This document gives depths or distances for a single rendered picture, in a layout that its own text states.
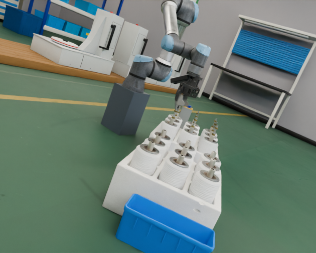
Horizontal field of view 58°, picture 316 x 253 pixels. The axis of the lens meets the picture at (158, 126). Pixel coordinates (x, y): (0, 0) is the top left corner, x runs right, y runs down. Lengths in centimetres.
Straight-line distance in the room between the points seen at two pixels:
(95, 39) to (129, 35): 63
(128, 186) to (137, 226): 16
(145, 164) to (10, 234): 46
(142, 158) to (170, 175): 12
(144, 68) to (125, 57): 228
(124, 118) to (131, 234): 102
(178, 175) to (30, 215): 49
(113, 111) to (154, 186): 99
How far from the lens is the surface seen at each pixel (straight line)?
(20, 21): 562
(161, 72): 190
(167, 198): 101
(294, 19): 675
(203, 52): 150
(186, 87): 150
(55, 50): 333
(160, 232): 93
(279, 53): 647
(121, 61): 415
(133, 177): 102
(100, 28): 373
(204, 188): 101
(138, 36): 409
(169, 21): 166
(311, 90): 641
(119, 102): 187
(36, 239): 91
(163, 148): 113
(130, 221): 94
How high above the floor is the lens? 59
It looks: 14 degrees down
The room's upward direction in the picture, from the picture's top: 22 degrees clockwise
